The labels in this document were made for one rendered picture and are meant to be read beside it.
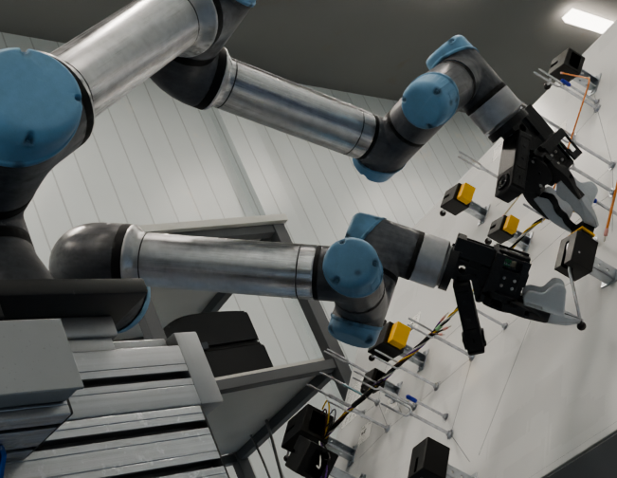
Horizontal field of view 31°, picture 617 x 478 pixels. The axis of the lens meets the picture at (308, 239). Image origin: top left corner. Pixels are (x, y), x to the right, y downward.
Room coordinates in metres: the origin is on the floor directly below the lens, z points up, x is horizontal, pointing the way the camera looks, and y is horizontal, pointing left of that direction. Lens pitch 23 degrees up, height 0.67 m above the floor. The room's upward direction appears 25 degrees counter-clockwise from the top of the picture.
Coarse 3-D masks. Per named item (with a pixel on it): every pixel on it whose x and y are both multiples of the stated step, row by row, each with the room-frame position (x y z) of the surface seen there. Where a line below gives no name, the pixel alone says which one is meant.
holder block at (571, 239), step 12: (564, 240) 1.61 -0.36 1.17; (576, 240) 1.58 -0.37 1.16; (588, 240) 1.59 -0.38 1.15; (564, 252) 1.60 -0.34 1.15; (576, 252) 1.58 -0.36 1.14; (588, 252) 1.59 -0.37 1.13; (564, 264) 1.59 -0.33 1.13; (576, 264) 1.58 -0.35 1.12; (588, 264) 1.59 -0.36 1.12; (576, 276) 1.61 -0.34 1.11
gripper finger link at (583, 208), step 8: (560, 184) 1.57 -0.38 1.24; (576, 184) 1.59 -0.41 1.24; (584, 184) 1.59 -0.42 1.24; (592, 184) 1.60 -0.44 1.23; (560, 192) 1.58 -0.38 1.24; (568, 192) 1.57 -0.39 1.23; (584, 192) 1.59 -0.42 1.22; (592, 192) 1.60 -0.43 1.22; (568, 200) 1.58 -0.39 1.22; (576, 200) 1.58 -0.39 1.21; (584, 200) 1.58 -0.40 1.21; (592, 200) 1.60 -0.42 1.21; (576, 208) 1.59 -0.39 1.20; (584, 208) 1.58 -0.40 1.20; (584, 216) 1.59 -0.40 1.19; (592, 216) 1.60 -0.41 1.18; (592, 224) 1.60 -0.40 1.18
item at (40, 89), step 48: (144, 0) 1.08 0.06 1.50; (192, 0) 1.12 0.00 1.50; (240, 0) 1.16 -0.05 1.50; (96, 48) 1.00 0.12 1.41; (144, 48) 1.05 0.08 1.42; (192, 48) 1.17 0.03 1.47; (0, 96) 0.88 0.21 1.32; (48, 96) 0.91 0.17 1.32; (96, 96) 1.00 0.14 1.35; (0, 144) 0.90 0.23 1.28; (48, 144) 0.92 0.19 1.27; (0, 192) 0.96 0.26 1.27
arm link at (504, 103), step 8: (504, 88) 1.51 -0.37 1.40; (496, 96) 1.51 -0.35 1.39; (504, 96) 1.51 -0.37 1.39; (512, 96) 1.52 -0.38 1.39; (488, 104) 1.51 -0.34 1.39; (496, 104) 1.51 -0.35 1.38; (504, 104) 1.51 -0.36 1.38; (512, 104) 1.52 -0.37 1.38; (520, 104) 1.53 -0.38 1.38; (480, 112) 1.52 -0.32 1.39; (488, 112) 1.52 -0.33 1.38; (496, 112) 1.52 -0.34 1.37; (504, 112) 1.52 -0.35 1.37; (512, 112) 1.52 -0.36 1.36; (480, 120) 1.53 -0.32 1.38; (488, 120) 1.53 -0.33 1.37; (496, 120) 1.52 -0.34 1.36; (504, 120) 1.53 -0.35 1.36; (480, 128) 1.55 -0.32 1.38; (488, 128) 1.54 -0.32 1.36; (496, 128) 1.54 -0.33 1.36
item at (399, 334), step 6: (396, 324) 2.06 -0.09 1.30; (402, 324) 2.06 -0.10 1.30; (396, 330) 2.05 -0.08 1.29; (402, 330) 2.06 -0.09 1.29; (408, 330) 2.07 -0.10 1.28; (390, 336) 2.06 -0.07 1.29; (396, 336) 2.05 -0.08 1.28; (402, 336) 2.06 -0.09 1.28; (390, 342) 2.06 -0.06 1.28; (396, 342) 2.06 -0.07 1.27; (402, 342) 2.06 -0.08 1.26
